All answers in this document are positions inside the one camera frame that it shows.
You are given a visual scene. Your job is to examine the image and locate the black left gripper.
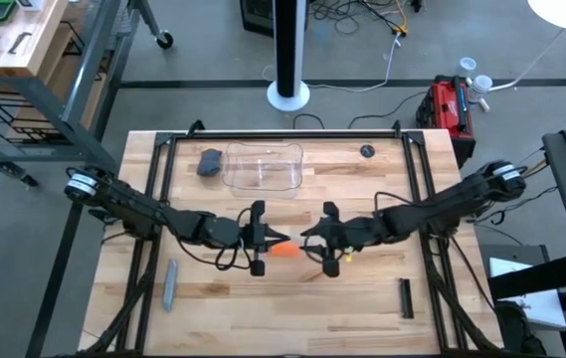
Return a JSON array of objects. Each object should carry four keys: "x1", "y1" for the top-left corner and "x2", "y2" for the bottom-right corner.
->
[{"x1": 204, "y1": 200, "x2": 291, "y2": 278}]

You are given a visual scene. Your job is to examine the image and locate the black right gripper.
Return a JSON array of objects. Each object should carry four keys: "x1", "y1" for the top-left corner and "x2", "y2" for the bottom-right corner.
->
[{"x1": 300, "y1": 201, "x2": 384, "y2": 278}]

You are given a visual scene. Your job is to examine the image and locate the orange elastic bandage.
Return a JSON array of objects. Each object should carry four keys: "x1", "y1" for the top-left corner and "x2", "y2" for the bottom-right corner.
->
[{"x1": 270, "y1": 242, "x2": 301, "y2": 259}]

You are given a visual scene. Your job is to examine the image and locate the dark grey cloth roll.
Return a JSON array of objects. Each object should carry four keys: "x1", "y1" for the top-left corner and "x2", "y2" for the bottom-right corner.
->
[{"x1": 196, "y1": 147, "x2": 223, "y2": 177}]

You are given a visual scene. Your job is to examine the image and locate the clear plastic bin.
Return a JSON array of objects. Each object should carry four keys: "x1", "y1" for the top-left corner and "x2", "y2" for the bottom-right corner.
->
[{"x1": 221, "y1": 141, "x2": 304, "y2": 199}]

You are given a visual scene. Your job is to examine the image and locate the black plastic strip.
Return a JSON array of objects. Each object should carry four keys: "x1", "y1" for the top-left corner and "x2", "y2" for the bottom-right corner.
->
[{"x1": 399, "y1": 277, "x2": 415, "y2": 319}]

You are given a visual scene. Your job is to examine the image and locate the grey metal bar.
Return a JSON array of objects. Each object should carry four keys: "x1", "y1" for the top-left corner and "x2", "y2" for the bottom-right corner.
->
[{"x1": 161, "y1": 258, "x2": 178, "y2": 312}]

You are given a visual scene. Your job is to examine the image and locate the red tool bag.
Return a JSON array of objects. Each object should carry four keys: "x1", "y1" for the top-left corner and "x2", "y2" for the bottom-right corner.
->
[{"x1": 415, "y1": 74, "x2": 476, "y2": 168}]

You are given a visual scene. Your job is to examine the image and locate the white pole on round base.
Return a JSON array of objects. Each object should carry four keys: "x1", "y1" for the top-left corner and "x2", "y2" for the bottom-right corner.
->
[{"x1": 266, "y1": 0, "x2": 311, "y2": 113}]

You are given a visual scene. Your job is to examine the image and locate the large white plastic jar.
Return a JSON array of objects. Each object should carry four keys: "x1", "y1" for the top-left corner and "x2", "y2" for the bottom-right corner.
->
[{"x1": 467, "y1": 74, "x2": 493, "y2": 111}]

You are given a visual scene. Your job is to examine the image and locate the black floor box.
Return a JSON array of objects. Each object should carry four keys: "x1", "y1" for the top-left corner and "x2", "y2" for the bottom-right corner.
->
[{"x1": 240, "y1": 0, "x2": 277, "y2": 39}]

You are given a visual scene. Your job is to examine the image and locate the black bag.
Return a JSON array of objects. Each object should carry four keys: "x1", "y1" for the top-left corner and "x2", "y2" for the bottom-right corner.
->
[{"x1": 493, "y1": 300, "x2": 547, "y2": 357}]

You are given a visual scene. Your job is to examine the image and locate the small white plastic jar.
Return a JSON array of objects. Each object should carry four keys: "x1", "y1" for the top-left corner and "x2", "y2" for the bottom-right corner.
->
[{"x1": 457, "y1": 57, "x2": 477, "y2": 80}]

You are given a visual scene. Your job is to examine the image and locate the white paper sheet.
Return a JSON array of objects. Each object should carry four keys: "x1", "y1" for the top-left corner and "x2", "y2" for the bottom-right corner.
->
[{"x1": 488, "y1": 257, "x2": 566, "y2": 332}]

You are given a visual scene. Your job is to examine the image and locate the black bent hex key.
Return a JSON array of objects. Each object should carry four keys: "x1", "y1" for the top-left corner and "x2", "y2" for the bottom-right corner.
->
[{"x1": 7, "y1": 32, "x2": 33, "y2": 55}]

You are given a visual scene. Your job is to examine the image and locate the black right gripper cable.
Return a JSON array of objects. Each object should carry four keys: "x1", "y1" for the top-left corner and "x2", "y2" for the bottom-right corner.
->
[{"x1": 303, "y1": 191, "x2": 424, "y2": 266}]

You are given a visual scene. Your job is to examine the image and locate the black table frame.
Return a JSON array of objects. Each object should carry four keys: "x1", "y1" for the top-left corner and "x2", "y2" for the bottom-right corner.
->
[{"x1": 112, "y1": 118, "x2": 468, "y2": 355}]

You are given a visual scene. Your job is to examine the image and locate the black floor cable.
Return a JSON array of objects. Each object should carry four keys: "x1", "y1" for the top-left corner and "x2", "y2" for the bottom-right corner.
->
[{"x1": 291, "y1": 90, "x2": 429, "y2": 130}]

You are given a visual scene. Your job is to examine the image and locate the white floor cable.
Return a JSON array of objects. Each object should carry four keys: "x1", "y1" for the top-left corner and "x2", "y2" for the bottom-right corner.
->
[{"x1": 261, "y1": 32, "x2": 404, "y2": 94}]

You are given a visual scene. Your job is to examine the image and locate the tangled black floor cables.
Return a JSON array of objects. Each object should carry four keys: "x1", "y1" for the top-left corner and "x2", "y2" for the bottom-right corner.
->
[{"x1": 309, "y1": 0, "x2": 423, "y2": 36}]

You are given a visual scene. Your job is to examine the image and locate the yellow cable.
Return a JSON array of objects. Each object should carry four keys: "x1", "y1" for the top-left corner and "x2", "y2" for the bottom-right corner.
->
[{"x1": 392, "y1": 0, "x2": 409, "y2": 37}]

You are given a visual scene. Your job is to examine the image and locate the black wire rack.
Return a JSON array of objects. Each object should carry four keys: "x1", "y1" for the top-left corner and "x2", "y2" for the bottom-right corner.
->
[{"x1": 0, "y1": 19, "x2": 88, "y2": 146}]

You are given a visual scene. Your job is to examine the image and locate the thin white lamp cord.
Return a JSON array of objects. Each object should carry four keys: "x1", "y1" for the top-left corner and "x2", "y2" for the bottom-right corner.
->
[{"x1": 489, "y1": 28, "x2": 566, "y2": 93}]

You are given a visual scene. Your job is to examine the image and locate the wooden workbench with metal frame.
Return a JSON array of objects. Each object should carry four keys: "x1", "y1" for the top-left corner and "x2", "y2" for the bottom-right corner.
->
[{"x1": 0, "y1": 0, "x2": 174, "y2": 190}]

